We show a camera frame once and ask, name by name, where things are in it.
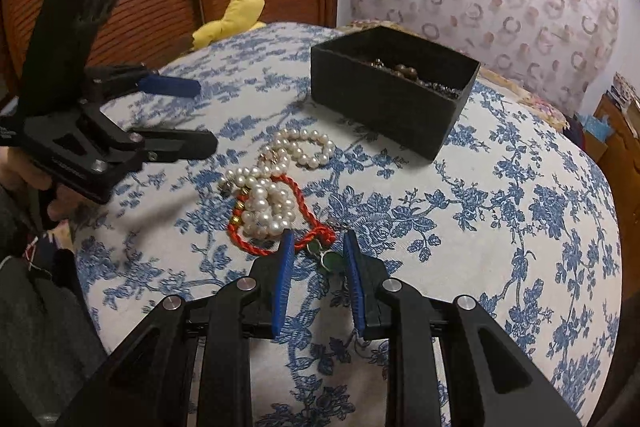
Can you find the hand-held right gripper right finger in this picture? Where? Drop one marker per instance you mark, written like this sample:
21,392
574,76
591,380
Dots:
355,292

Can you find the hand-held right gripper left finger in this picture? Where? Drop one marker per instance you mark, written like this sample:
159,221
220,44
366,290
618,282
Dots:
282,287

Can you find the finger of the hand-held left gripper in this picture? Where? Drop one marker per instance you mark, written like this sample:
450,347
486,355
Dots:
167,86
185,146

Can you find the green jade pendant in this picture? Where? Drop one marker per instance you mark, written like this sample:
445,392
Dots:
330,263

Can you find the black box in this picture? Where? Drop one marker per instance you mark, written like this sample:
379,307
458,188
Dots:
380,107

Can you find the person's left hand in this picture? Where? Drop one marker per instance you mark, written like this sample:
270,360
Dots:
20,174

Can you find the yellow plush toy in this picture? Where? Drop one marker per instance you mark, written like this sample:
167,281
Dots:
235,14

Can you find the blue floral quilt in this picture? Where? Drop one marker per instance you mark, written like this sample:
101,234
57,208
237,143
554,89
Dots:
500,232

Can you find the person's dark clothing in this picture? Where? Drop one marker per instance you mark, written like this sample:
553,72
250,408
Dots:
40,332

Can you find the blue crumpled bag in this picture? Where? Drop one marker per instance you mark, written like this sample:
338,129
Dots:
596,127

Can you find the wooden cabinet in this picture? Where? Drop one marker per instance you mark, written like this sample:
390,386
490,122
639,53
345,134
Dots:
620,147

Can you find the patterned storage bag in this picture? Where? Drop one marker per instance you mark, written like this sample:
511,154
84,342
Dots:
625,89

